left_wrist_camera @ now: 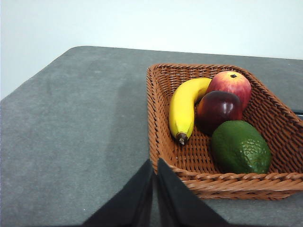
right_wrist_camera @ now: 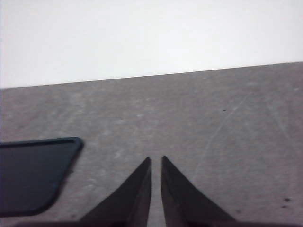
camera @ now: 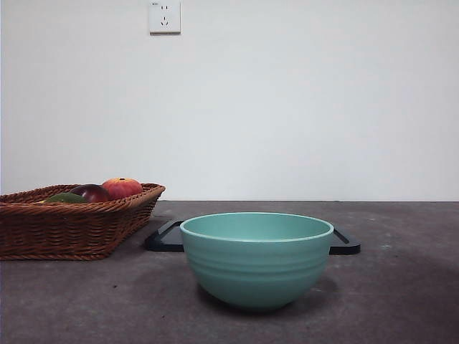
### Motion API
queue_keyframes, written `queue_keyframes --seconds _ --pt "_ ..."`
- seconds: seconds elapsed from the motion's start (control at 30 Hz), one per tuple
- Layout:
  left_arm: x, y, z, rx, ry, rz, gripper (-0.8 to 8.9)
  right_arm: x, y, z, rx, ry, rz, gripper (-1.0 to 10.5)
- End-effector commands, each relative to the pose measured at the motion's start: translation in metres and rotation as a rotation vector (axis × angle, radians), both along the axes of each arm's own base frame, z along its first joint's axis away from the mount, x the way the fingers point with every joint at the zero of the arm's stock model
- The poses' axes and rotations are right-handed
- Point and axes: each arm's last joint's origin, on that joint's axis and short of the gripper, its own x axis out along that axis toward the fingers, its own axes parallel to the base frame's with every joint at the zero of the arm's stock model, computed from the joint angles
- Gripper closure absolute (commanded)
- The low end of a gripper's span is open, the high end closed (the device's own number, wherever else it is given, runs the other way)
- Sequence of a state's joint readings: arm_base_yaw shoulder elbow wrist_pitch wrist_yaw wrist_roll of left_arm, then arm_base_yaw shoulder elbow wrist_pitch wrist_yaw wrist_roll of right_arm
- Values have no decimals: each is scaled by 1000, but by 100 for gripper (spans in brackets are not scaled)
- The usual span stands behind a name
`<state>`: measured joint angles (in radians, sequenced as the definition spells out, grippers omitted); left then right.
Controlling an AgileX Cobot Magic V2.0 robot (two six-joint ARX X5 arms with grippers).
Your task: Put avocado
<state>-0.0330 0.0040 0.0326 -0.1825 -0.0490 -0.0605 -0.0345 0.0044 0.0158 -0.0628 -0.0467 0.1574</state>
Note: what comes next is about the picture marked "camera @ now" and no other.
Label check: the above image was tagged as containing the teal ribbed bowl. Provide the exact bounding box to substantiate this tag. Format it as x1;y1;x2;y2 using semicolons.
179;211;335;312

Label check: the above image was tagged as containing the green avocado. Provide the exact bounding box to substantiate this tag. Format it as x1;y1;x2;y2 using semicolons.
43;192;87;204

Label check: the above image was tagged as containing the black rectangular tray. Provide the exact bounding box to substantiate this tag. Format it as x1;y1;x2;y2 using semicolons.
144;219;361;256

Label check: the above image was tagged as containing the red-orange apple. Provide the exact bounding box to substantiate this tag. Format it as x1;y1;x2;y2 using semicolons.
101;177;143;201

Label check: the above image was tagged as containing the dark red apple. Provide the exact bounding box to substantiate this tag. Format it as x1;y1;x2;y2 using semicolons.
70;183;112;204

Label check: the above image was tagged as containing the brown wicker basket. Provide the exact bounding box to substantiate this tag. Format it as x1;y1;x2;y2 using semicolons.
0;183;166;262

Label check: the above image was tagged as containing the white wall socket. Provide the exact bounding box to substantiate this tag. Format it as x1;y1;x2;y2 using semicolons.
149;1;181;36

